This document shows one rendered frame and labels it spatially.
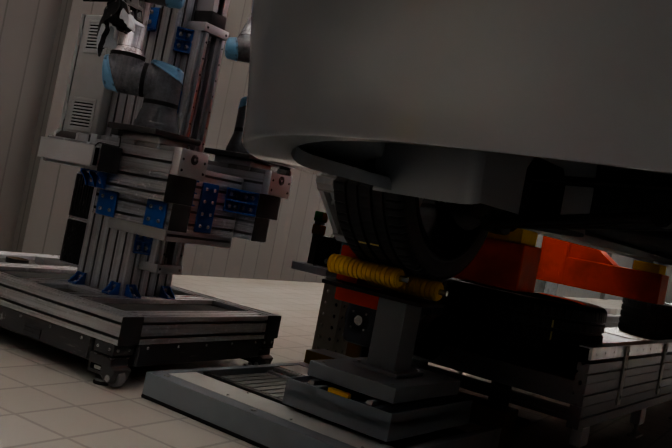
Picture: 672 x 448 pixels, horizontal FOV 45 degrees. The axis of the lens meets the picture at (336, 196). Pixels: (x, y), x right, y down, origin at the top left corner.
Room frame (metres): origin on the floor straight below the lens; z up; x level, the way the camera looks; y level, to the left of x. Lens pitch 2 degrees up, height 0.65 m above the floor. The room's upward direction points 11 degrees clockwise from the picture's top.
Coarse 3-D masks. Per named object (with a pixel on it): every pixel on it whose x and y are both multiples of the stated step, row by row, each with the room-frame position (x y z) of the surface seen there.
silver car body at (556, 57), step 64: (256, 0) 1.56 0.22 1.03; (320, 0) 1.39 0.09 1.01; (384, 0) 1.29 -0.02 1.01; (448, 0) 1.22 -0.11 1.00; (512, 0) 1.15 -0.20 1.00; (576, 0) 1.10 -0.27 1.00; (640, 0) 1.05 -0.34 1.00; (256, 64) 1.58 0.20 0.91; (320, 64) 1.41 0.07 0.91; (384, 64) 1.32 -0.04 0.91; (448, 64) 1.24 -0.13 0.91; (512, 64) 1.18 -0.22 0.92; (576, 64) 1.12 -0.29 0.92; (640, 64) 1.07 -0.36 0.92; (256, 128) 1.58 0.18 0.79; (320, 128) 1.43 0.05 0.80; (384, 128) 1.33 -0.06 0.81; (448, 128) 1.26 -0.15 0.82; (512, 128) 1.19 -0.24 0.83; (576, 128) 1.13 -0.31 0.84; (640, 128) 1.08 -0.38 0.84; (448, 192) 1.91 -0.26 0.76; (512, 192) 2.06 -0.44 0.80; (576, 192) 2.44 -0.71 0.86; (640, 192) 2.71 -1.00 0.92; (640, 256) 3.86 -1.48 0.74
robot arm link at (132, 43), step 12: (144, 12) 2.68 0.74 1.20; (144, 24) 2.69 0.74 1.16; (120, 36) 2.67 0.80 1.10; (132, 36) 2.67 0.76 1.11; (144, 36) 2.70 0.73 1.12; (120, 48) 2.65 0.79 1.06; (132, 48) 2.67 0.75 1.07; (108, 60) 2.65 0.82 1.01; (120, 60) 2.65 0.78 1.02; (132, 60) 2.66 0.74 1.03; (144, 60) 2.71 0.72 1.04; (108, 72) 2.65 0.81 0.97; (120, 72) 2.65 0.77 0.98; (132, 72) 2.65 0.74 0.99; (108, 84) 2.67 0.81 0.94; (120, 84) 2.66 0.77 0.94; (132, 84) 2.66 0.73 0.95
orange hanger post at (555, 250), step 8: (544, 240) 4.66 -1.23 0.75; (552, 240) 4.63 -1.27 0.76; (560, 240) 4.60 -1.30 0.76; (544, 248) 4.64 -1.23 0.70; (552, 248) 4.62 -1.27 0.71; (560, 248) 4.59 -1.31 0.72; (568, 248) 4.57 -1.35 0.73; (544, 256) 4.64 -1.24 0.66; (552, 256) 4.61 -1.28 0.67; (560, 256) 4.59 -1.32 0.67; (544, 264) 4.64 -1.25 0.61; (552, 264) 4.61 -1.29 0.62; (560, 264) 4.58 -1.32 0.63; (544, 272) 4.63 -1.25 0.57; (552, 272) 4.60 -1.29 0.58; (560, 272) 4.58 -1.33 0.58; (544, 280) 4.63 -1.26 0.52; (552, 280) 4.60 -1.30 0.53; (560, 280) 4.57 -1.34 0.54
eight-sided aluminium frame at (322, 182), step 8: (320, 176) 2.34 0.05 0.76; (320, 184) 2.34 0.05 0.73; (328, 184) 2.32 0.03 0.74; (320, 192) 2.37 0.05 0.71; (328, 192) 2.38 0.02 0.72; (328, 200) 2.38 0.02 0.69; (328, 208) 2.40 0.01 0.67; (328, 216) 2.42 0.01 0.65; (336, 216) 2.43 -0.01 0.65; (336, 224) 2.44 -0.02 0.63; (336, 232) 2.45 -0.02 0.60; (344, 240) 2.45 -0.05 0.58
